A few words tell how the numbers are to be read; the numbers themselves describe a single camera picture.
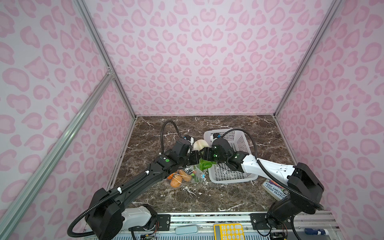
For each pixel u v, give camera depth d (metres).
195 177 0.77
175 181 0.81
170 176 0.82
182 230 0.69
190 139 0.74
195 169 0.74
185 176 0.82
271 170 0.50
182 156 0.61
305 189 0.43
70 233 0.37
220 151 0.64
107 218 0.39
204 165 0.77
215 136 0.77
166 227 0.73
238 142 0.99
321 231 0.69
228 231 0.70
